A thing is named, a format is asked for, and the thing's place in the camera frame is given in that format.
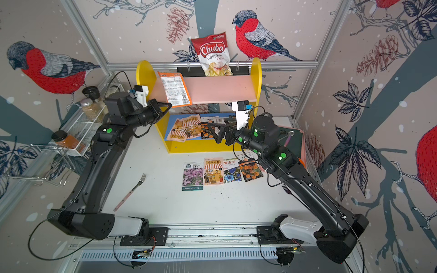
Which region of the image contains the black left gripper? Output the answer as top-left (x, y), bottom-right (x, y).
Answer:
top-left (126, 99), bottom-right (173, 131)

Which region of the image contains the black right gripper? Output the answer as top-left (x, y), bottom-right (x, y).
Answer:
top-left (208, 116), bottom-right (267, 159)

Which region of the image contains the white orange seed bag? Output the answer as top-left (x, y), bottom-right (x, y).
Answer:
top-left (158, 72), bottom-right (192, 108)

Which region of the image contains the pink shop seed bag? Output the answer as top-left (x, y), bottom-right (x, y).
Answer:
top-left (183, 114), bottom-right (201, 139)
top-left (166, 118), bottom-right (188, 143)

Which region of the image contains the striped shop seed bag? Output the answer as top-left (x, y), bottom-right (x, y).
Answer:
top-left (204, 158), bottom-right (224, 185)

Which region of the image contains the blue flower seed bag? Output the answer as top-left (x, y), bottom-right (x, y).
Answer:
top-left (223, 158), bottom-right (242, 183)

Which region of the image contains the orange marigold seed bag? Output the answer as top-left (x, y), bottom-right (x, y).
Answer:
top-left (237, 151), bottom-right (264, 182)

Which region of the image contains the purple flower seed bag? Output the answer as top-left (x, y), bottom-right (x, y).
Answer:
top-left (182, 162), bottom-right (204, 191)

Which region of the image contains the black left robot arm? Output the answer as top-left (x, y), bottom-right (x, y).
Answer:
top-left (48, 92), bottom-right (172, 240)

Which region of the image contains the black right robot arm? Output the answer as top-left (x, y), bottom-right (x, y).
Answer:
top-left (207, 114), bottom-right (369, 264)

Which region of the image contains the white text seed bag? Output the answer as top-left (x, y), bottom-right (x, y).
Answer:
top-left (215, 116), bottom-right (236, 126)

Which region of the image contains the dark marigold seed bag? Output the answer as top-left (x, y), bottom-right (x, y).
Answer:
top-left (201, 117), bottom-right (218, 139)

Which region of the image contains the yellow shelf unit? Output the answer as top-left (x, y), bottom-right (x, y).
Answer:
top-left (136, 58), bottom-right (262, 154)

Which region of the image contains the red Chuba chips bag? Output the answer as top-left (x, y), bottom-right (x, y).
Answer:
top-left (191, 33), bottom-right (233, 77)

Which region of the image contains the pale spice jar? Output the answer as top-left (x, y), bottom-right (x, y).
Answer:
top-left (104, 85), bottom-right (119, 100)

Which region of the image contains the pink tray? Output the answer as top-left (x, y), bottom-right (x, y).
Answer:
top-left (252, 126), bottom-right (306, 174)

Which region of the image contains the black lid spice jar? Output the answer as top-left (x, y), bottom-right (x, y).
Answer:
top-left (82, 86), bottom-right (101, 102)

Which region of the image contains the silver lid spice jar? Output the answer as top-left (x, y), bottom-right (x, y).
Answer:
top-left (80, 99), bottom-right (104, 124)

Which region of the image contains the silver fork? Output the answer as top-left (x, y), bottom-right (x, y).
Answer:
top-left (113, 174), bottom-right (147, 212)

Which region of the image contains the dark green cloth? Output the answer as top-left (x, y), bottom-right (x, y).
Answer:
top-left (278, 127), bottom-right (303, 158)

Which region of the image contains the orange spice jar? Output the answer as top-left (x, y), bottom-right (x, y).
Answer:
top-left (51, 130), bottom-right (85, 152)

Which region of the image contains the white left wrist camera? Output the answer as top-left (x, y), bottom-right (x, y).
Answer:
top-left (133, 85), bottom-right (149, 107)

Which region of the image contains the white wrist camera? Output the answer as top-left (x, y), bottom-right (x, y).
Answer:
top-left (232, 100), bottom-right (253, 130)
top-left (133, 85), bottom-right (149, 107)

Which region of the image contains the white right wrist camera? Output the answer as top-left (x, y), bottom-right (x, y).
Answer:
top-left (232, 100), bottom-right (253, 130)

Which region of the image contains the black wall holder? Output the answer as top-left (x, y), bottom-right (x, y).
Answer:
top-left (176, 66), bottom-right (250, 77)

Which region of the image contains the pink handled spoon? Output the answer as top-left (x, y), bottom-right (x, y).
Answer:
top-left (284, 130), bottom-right (295, 147)

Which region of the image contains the white wire spice rack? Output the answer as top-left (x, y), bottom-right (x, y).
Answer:
top-left (59, 83), bottom-right (124, 157)

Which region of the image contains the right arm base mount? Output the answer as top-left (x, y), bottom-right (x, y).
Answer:
top-left (253, 214), bottom-right (303, 245)

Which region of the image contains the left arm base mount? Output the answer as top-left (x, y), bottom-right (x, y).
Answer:
top-left (120, 218), bottom-right (169, 246)

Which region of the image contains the metal wire hook rack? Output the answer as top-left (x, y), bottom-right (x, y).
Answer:
top-left (1, 143), bottom-right (76, 187)

